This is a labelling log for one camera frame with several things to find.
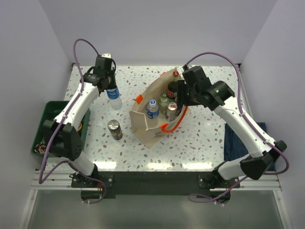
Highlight dark cola glass bottle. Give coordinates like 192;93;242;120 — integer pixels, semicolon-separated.
167;70;179;100

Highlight clear green-cap glass bottle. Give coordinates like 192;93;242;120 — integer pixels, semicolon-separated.
158;93;169;115

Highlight silver blue energy can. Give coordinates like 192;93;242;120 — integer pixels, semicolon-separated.
166;102;177;122
175;97;183;116

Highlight blue label water bottle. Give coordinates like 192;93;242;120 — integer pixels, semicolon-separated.
106;87;122;110
146;99;159;127

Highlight beige canvas bag orange handles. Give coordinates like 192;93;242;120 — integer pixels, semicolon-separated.
129;68;188;148

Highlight black gold drink can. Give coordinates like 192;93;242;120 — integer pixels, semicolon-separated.
107;119;123;140

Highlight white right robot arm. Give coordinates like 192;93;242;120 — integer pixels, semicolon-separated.
177;66;287;187

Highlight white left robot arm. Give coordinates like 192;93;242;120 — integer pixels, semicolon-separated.
41;53;116;187

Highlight green compartment tray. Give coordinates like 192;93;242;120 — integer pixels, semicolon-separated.
31;101;91;156

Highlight dark blue denim cloth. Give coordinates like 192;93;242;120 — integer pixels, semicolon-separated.
223;122;267;163

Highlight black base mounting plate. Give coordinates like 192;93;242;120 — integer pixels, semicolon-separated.
69;171;240;204

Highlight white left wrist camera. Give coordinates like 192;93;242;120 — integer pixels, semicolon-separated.
101;53;112;59

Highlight black pink coiled cord lower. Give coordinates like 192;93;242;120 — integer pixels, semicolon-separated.
34;142;48;154

